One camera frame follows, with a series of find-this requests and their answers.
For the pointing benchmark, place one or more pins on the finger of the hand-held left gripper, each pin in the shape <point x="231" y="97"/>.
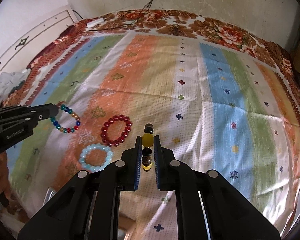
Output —
<point x="20" y="125"/>
<point x="27" y="110"/>

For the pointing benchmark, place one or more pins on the clear plastic bag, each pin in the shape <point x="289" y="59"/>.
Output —
<point x="12" y="80"/>

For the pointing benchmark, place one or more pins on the white headboard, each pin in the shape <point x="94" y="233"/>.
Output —
<point x="40" y="27"/>

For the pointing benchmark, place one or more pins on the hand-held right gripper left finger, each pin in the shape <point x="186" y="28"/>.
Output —
<point x="137" y="155"/>

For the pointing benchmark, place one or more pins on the striped patterned cloth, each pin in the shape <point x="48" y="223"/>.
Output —
<point x="215" y="130"/>

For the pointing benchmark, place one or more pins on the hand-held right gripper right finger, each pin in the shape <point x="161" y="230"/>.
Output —
<point x="158" y="155"/>

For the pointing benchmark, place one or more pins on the silver metal tin box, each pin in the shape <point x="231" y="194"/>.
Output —
<point x="50" y="195"/>

